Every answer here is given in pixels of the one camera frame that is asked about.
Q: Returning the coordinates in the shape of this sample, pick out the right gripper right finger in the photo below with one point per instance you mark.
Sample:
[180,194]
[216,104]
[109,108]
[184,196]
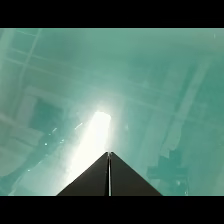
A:
[128,181]

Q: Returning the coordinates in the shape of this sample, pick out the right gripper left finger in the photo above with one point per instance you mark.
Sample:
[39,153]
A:
[92,181]

